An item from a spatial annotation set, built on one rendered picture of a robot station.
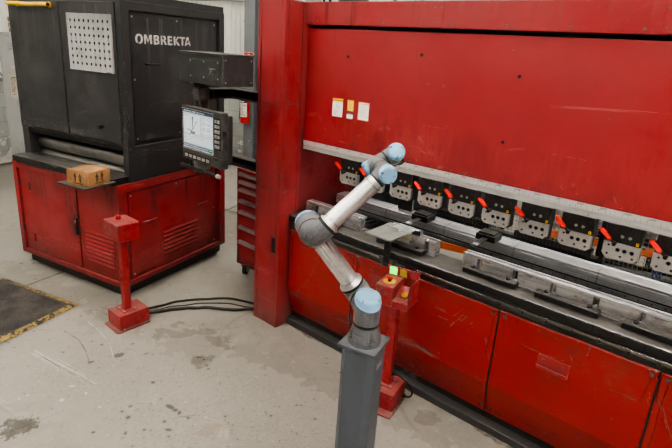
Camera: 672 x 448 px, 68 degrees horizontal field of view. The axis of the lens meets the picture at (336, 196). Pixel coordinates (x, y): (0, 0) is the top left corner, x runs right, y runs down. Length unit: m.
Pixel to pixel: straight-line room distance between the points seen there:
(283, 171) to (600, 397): 2.21
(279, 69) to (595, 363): 2.41
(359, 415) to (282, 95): 1.96
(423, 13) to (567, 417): 2.20
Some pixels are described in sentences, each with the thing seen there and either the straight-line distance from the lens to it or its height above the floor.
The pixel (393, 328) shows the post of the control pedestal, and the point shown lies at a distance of 2.96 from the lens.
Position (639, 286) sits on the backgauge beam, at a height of 0.97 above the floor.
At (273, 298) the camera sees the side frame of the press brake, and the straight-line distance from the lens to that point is 3.74.
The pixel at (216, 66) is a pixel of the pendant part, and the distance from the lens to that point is 3.20.
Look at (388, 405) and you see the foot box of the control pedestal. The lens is 3.15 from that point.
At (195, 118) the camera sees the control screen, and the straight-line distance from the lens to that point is 3.39.
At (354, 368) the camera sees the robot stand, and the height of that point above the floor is 0.68.
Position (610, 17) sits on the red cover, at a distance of 2.53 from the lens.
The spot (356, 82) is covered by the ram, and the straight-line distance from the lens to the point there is 3.14.
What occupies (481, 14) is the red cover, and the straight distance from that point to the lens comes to 2.72.
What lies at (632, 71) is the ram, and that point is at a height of 2.01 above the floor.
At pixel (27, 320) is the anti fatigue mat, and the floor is 0.02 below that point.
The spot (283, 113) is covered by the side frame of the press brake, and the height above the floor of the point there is 1.59.
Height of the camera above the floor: 2.03
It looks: 17 degrees down
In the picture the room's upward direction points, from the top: 4 degrees clockwise
